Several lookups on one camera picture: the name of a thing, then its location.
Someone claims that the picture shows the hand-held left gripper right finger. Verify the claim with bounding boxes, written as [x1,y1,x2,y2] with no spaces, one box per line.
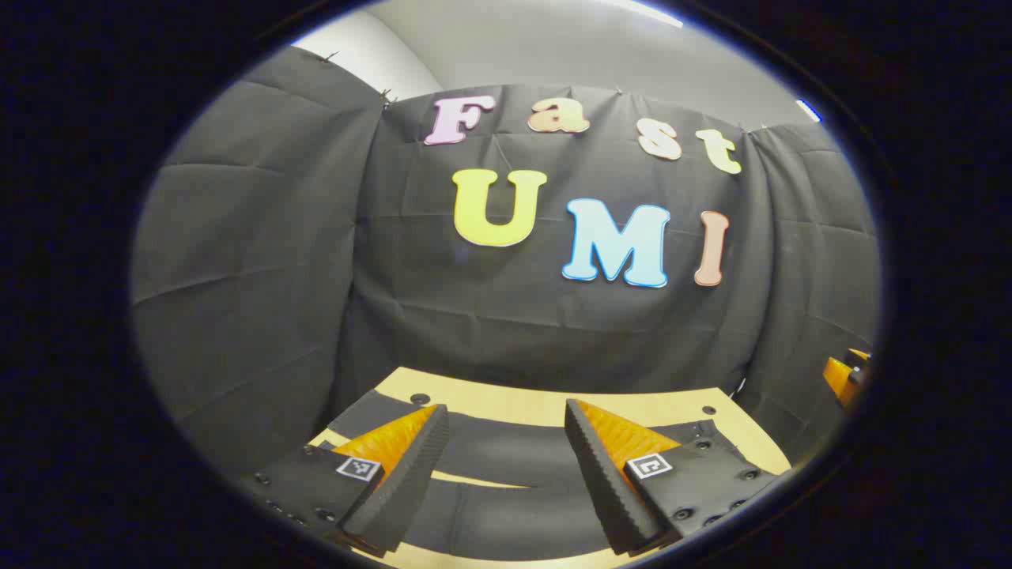
[563,398,784,556]

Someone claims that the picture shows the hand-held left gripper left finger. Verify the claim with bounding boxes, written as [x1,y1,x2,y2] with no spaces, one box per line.
[241,403,451,558]

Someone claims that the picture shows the dark grey jeans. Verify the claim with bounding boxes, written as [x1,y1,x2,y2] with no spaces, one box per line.
[328,390,716,560]

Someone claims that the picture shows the black backdrop cloth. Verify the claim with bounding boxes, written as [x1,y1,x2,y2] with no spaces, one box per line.
[130,46,880,475]

